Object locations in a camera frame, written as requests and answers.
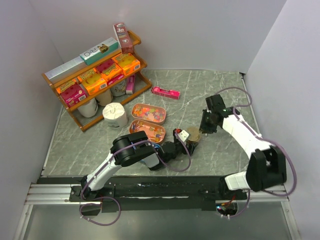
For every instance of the pink tin of gummies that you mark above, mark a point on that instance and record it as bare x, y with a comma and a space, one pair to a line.
149, 113

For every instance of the pink tin of lollipops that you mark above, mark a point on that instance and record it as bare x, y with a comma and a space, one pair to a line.
155, 133

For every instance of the red orange sponge box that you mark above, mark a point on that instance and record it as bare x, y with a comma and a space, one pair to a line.
109, 69

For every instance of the pink box on table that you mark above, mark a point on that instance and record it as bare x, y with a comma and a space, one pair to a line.
173, 94

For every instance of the printed paper roll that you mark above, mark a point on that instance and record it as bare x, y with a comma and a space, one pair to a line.
119, 89

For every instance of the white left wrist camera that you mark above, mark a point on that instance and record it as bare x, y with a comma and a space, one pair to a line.
183, 135

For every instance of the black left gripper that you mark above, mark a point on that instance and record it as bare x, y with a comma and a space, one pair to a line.
191, 148

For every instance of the pink sponge box left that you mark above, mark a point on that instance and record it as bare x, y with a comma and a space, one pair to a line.
72, 93

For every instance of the teal long box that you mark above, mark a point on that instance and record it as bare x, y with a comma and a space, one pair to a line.
99, 51

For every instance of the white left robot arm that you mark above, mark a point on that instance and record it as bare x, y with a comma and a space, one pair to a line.
132, 148

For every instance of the orange sponge box middle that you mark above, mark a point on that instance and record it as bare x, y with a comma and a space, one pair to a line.
92, 81

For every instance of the pink slim box upright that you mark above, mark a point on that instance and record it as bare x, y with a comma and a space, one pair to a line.
130, 84

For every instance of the silver long box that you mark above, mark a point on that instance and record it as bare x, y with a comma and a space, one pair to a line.
57, 74

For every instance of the white paper roll on shelf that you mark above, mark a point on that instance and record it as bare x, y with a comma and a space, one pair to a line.
89, 109

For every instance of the gold jar lid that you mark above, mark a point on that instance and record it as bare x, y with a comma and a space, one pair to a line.
194, 134

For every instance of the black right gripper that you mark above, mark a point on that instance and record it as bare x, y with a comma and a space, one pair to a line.
203, 127

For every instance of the beige paper roll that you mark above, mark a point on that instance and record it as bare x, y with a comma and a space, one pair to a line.
104, 98

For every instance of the white toilet paper roll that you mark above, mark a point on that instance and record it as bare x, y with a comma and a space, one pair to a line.
115, 115

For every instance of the red tall carton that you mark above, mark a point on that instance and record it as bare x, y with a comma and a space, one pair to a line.
123, 38

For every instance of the orange sponge box right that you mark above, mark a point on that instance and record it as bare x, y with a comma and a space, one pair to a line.
127, 62

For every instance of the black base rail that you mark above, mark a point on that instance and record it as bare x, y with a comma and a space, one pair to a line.
138, 193

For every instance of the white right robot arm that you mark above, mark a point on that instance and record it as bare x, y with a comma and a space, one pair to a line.
267, 162

